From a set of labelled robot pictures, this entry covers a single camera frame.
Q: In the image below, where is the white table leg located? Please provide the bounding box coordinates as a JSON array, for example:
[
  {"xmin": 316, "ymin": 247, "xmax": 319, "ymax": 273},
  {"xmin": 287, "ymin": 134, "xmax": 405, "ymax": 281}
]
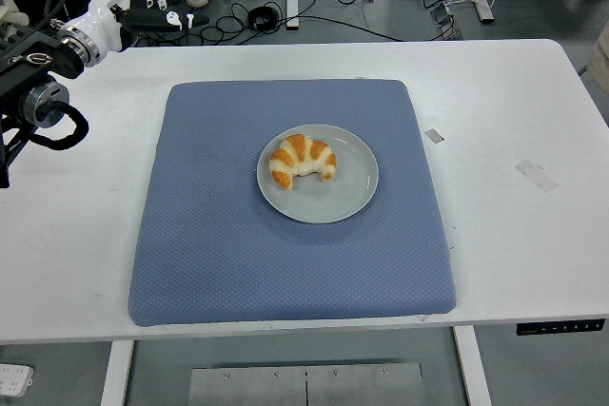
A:
[
  {"xmin": 451, "ymin": 325, "xmax": 493, "ymax": 406},
  {"xmin": 99, "ymin": 339, "xmax": 135, "ymax": 406}
]

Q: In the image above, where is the round grey plate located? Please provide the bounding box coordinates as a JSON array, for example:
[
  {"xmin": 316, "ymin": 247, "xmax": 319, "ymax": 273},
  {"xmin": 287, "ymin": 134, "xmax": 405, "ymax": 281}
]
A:
[{"xmin": 256, "ymin": 124, "xmax": 381, "ymax": 224}]

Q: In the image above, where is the cream padded object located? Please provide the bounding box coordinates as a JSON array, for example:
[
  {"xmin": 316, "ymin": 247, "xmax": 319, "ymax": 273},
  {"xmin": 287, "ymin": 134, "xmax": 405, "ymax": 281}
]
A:
[{"xmin": 0, "ymin": 0, "xmax": 30, "ymax": 29}]

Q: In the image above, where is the white power strip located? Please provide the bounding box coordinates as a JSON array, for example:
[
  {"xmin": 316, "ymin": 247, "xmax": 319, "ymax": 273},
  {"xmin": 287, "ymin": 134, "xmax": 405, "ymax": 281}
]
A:
[{"xmin": 0, "ymin": 363, "xmax": 35, "ymax": 397}]

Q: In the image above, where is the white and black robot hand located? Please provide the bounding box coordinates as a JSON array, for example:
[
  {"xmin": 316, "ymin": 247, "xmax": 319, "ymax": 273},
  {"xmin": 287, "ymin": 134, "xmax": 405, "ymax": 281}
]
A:
[{"xmin": 66, "ymin": 0, "xmax": 210, "ymax": 53}]

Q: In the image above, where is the coiled black cable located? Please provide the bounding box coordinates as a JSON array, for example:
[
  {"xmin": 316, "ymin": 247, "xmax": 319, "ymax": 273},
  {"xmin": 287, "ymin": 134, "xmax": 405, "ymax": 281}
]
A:
[{"xmin": 246, "ymin": 5, "xmax": 282, "ymax": 31}]

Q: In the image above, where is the black table control panel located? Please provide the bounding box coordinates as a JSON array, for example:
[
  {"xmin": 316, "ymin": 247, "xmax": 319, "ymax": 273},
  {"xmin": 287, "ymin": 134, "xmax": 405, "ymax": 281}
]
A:
[{"xmin": 516, "ymin": 318, "xmax": 606, "ymax": 337}]

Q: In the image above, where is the blue quilted mat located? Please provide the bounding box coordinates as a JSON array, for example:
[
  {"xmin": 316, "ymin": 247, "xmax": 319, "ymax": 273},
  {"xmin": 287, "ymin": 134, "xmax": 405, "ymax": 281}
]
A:
[{"xmin": 127, "ymin": 78, "xmax": 459, "ymax": 329}]

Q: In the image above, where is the large grey tape piece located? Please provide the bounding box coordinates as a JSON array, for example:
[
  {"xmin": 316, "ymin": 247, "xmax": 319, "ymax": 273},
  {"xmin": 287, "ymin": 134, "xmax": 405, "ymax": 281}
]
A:
[{"xmin": 515, "ymin": 159, "xmax": 560, "ymax": 194}]

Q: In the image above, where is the croissant bread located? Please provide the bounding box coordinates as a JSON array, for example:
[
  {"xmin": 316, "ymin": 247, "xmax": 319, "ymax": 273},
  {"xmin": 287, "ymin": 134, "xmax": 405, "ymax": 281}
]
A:
[{"xmin": 268, "ymin": 133, "xmax": 338, "ymax": 190}]

